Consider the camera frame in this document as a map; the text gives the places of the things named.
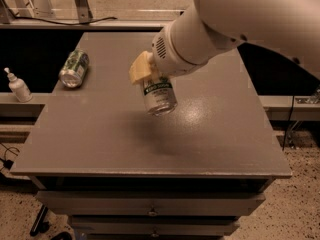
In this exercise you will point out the green soda can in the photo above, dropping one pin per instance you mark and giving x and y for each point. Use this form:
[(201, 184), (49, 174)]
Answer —
[(74, 70)]

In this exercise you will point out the white pump bottle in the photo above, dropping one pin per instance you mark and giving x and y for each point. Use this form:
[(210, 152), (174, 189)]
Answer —
[(18, 87)]

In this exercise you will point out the grey drawer cabinet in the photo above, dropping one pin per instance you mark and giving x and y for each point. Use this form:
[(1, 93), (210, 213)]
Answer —
[(121, 174)]

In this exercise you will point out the white 7up can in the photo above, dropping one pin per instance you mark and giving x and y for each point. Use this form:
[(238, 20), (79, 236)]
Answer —
[(158, 95)]

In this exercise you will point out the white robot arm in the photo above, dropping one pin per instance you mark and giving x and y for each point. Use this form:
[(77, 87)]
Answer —
[(211, 27)]

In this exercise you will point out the metal frame bracket left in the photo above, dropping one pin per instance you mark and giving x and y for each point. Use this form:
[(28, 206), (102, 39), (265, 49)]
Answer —
[(83, 11)]

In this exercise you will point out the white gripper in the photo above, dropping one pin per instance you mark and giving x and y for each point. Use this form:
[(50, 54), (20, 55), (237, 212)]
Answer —
[(165, 56)]

